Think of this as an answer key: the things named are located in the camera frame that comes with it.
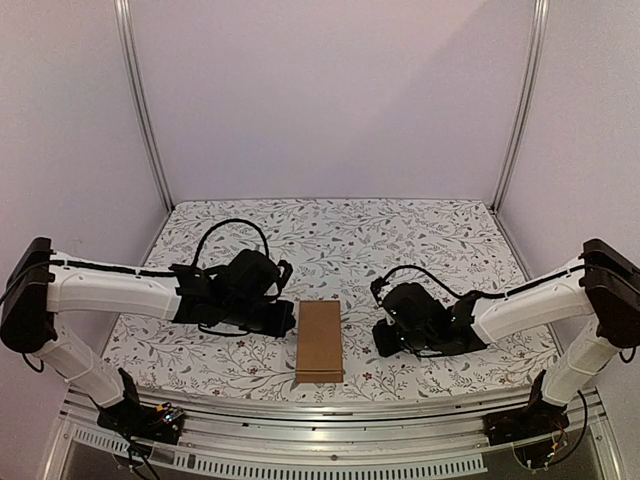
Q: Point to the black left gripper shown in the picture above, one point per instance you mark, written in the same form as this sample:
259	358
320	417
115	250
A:
283	323

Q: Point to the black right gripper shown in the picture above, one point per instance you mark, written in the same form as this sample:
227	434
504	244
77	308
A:
388	340

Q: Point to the brown cardboard paper box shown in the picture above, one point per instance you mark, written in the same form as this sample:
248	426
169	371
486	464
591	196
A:
319	354

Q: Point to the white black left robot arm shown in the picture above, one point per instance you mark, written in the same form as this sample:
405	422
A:
45	283

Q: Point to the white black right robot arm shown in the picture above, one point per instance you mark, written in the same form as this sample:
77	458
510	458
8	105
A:
600	284

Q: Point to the floral patterned table mat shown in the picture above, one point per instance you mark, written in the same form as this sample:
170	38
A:
337	248

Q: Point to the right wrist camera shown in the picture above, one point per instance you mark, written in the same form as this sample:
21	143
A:
376	288

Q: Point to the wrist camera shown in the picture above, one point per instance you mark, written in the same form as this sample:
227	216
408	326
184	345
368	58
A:
285	270
376	288

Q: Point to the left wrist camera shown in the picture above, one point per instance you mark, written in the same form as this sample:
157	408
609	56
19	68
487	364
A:
285	270

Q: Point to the aluminium front rail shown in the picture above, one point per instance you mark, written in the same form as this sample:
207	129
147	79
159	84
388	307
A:
433	438

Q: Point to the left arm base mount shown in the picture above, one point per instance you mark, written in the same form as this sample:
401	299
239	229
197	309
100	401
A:
162	423

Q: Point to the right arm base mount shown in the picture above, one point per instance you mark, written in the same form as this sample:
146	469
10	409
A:
537	417

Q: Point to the right aluminium frame post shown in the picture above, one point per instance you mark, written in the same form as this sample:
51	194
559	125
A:
523	107

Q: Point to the aluminium frame post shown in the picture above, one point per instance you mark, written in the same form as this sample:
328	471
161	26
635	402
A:
523	107
133	69

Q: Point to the left aluminium frame post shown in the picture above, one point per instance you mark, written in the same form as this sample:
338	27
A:
133	69

